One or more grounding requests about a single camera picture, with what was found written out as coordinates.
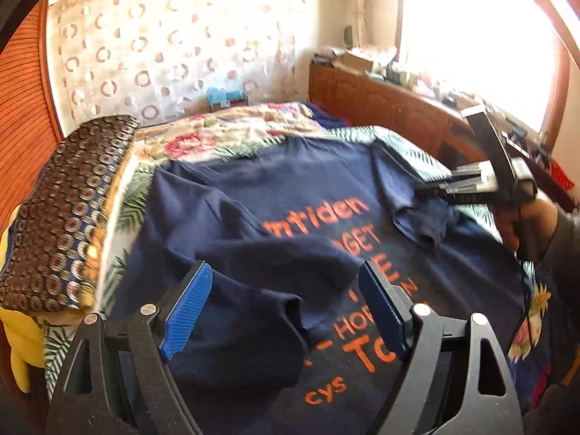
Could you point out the person's right forearm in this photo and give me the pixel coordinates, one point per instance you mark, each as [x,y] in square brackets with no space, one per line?
[566,244]

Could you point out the person's right hand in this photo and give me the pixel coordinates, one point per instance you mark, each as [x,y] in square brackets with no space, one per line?
[541,222]

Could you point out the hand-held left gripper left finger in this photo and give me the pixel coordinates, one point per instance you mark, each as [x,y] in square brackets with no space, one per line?
[186,312]

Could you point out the cardboard box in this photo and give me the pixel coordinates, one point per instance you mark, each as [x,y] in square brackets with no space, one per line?
[358,60]

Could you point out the palm leaf bed sheet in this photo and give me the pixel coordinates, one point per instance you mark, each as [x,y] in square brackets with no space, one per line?
[131,199]

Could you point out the wooden louvered wardrobe door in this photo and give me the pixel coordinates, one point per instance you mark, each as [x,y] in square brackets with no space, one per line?
[27,99]

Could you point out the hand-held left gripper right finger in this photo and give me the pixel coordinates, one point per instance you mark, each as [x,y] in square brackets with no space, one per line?
[381,304]

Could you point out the navy t-shirt with orange print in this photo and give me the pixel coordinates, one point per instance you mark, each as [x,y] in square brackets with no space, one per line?
[272,258]

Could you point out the wooden dresser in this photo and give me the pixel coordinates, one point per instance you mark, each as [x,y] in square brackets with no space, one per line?
[362,95]

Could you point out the bright window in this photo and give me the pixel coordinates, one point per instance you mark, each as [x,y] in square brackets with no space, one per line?
[475,31]

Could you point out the sheer circle-patterned curtain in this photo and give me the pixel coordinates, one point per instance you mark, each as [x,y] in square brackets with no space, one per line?
[181,31]

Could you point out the yellow pillow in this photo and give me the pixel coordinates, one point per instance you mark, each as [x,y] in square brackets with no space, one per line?
[22,340]

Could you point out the red basket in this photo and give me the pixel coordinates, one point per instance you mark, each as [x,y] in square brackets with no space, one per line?
[562,174]

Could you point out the clutter of small dresser items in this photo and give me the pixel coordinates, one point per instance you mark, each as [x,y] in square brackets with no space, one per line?
[421,81]

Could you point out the blue toy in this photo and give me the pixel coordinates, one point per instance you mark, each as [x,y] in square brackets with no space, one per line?
[225,97]

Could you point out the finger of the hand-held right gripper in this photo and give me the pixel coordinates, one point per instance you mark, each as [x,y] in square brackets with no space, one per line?
[471,173]
[457,194]

